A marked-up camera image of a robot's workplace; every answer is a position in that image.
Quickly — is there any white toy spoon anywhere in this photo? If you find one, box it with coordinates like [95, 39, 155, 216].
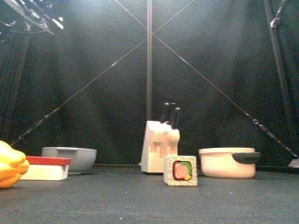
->
[166, 129, 182, 147]

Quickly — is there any upright metal frame pole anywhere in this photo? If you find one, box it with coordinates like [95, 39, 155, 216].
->
[146, 0, 154, 121]

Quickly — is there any white wooden knife block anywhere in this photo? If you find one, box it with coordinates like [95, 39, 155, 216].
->
[140, 120, 182, 174]

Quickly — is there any white toy pot black handle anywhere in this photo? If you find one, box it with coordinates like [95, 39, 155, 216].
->
[198, 146, 263, 179]

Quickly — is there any metal wire turnbuckle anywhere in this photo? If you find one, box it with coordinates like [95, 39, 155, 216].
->
[250, 116, 274, 138]

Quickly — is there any metal hook on pole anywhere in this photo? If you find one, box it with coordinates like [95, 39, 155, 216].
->
[270, 0, 287, 29]

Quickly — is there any grey toy pot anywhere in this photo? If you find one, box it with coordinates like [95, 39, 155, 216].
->
[41, 146, 99, 173]

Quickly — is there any slanted black frame pole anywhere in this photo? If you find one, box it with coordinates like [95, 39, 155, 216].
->
[263, 0, 299, 150]

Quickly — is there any yellow toy bell pepper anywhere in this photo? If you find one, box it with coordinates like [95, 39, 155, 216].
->
[0, 140, 31, 189]

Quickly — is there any white toy fork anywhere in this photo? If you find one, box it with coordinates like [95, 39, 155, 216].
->
[151, 129, 164, 146]

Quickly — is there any white box red lid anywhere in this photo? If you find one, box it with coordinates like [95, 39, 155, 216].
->
[19, 155, 72, 181]

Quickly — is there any diagonal brace wire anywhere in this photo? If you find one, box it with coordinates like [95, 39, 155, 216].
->
[11, 0, 196, 147]
[113, 0, 299, 160]

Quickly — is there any toy sushi roll block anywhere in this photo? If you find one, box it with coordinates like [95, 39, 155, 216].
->
[163, 155, 199, 187]

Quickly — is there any black handled toy knife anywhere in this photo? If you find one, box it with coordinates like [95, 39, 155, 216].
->
[167, 102, 176, 126]
[172, 107, 183, 130]
[160, 101, 172, 123]

